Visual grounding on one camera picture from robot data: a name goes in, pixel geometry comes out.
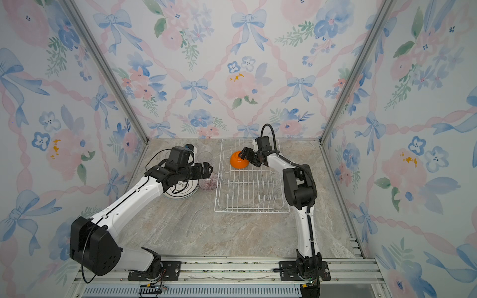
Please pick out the white plate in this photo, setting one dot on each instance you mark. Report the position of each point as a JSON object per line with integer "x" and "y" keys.
{"x": 182, "y": 190}

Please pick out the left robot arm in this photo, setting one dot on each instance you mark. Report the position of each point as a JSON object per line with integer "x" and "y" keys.
{"x": 93, "y": 240}

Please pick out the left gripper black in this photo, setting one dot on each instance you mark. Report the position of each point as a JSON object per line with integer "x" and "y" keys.
{"x": 200, "y": 174}

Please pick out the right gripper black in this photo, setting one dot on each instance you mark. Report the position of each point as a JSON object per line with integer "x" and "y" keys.
{"x": 245, "y": 151}

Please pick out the left corner aluminium post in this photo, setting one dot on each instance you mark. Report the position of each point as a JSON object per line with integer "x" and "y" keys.
{"x": 74, "y": 14}

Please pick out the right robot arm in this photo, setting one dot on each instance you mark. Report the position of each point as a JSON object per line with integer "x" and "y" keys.
{"x": 300, "y": 192}

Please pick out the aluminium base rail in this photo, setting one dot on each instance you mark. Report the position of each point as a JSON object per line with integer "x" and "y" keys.
{"x": 233, "y": 277}

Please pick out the corner aluminium post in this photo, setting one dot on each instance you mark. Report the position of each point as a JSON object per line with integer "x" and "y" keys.
{"x": 362, "y": 58}
{"x": 74, "y": 14}

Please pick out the white wire dish rack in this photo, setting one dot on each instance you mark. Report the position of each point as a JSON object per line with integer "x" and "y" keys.
{"x": 248, "y": 190}

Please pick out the orange bowl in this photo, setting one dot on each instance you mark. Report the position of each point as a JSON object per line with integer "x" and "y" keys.
{"x": 237, "y": 162}

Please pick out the right corner aluminium post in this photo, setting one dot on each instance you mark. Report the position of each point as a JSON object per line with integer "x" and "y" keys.
{"x": 362, "y": 58}

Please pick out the striped ceramic bowl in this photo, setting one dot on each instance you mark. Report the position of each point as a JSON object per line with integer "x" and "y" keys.
{"x": 209, "y": 184}

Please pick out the clear glass cup back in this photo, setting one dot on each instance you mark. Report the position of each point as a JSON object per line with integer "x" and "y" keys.
{"x": 205, "y": 156}

